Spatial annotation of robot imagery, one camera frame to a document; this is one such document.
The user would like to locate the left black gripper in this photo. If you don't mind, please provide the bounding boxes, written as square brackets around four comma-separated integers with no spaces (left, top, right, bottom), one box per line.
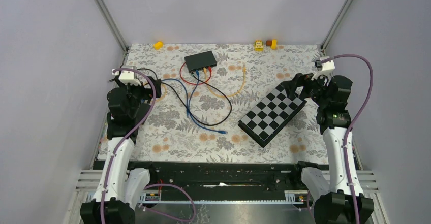
[115,76,161,117]

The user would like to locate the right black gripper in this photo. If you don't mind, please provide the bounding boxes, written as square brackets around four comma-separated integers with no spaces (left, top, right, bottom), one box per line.
[281,70,330,107]

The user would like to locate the black network switch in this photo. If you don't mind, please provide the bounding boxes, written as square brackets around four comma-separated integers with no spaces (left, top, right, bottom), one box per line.
[184,51,217,72]

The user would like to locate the red ethernet cable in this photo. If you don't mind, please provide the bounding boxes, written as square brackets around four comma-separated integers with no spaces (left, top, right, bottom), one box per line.
[179,62,213,86]

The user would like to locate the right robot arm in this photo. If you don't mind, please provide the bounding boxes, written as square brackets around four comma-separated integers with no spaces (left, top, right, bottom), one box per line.
[282,73,374,223]

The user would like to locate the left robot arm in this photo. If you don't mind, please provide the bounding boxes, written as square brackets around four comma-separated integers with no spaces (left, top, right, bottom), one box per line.
[80,77,162,223]

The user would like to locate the yellow brown toy block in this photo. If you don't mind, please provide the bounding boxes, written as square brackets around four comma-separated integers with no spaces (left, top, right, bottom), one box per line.
[265,40,278,50]

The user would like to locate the black white checkerboard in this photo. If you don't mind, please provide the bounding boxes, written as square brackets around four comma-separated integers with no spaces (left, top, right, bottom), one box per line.
[238,84,306,148]

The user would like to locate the yellow toy brick with face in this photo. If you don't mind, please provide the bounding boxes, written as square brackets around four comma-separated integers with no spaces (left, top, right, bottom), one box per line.
[254,40,264,52]

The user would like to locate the floral patterned table mat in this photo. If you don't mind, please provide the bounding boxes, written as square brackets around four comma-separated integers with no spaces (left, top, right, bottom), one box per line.
[97,43,351,165]

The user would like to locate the orange ethernet cable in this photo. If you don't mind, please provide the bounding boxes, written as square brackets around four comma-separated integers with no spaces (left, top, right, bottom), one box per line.
[153,82,168,103]

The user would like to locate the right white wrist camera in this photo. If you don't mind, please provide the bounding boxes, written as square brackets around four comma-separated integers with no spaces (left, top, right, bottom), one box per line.
[311,57,335,80]

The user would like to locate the blue ethernet cable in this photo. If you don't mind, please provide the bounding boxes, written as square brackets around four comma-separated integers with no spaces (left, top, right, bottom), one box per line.
[161,70,228,135]

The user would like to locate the yellow ethernet cable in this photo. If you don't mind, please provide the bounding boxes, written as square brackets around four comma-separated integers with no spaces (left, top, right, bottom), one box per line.
[203,66,247,99]

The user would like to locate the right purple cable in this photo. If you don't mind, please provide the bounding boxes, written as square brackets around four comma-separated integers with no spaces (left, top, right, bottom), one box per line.
[306,54,374,224]

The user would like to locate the black ethernet cable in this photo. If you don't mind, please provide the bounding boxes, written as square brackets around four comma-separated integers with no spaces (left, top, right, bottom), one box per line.
[137,68,233,127]

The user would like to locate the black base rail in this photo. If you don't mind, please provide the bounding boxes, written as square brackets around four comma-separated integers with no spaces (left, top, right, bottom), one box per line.
[127,161,307,201]

